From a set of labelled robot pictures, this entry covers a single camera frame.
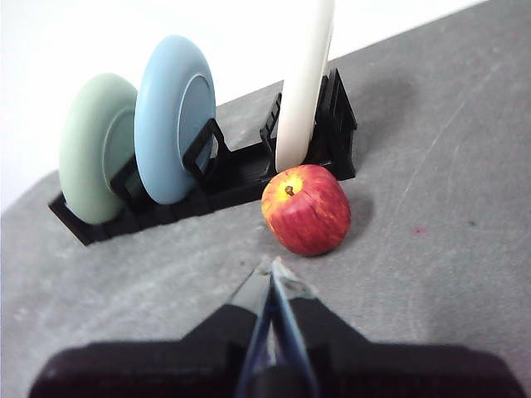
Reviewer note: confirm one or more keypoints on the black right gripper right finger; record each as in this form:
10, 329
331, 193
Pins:
352, 365

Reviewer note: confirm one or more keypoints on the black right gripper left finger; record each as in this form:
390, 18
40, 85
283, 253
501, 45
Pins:
199, 352

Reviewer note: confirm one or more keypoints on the red apple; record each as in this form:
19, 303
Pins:
309, 211

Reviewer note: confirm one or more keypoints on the green plate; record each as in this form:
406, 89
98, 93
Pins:
89, 149

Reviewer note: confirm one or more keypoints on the black plate rack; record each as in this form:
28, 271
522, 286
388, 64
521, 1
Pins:
245, 170

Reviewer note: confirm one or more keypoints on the blue plate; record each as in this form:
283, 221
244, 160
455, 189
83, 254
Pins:
162, 124

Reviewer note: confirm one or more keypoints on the cream plate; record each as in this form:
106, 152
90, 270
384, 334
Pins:
300, 103

